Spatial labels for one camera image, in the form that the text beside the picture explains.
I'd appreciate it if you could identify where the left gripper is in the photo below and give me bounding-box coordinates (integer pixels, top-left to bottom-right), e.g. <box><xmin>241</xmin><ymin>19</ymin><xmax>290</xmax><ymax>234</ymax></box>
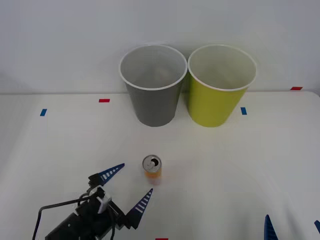
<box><xmin>74</xmin><ymin>163</ymin><xmax>154</xmax><ymax>237</ymax></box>

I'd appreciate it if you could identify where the orange and pink drink can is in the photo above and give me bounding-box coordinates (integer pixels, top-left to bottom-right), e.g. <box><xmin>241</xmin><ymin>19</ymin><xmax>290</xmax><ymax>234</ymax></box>
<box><xmin>142</xmin><ymin>154</ymin><xmax>163</xmax><ymax>186</ymax></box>

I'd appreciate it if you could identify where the grey plastic waste bin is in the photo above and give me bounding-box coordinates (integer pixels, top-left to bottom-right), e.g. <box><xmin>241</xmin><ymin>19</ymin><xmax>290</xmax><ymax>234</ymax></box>
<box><xmin>119</xmin><ymin>44</ymin><xmax>189</xmax><ymax>128</ymax></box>

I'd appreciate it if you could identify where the yellow-green plastic waste bin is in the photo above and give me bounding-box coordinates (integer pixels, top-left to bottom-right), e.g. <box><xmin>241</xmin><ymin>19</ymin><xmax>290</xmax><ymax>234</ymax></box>
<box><xmin>187</xmin><ymin>44</ymin><xmax>258</xmax><ymax>128</ymax></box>

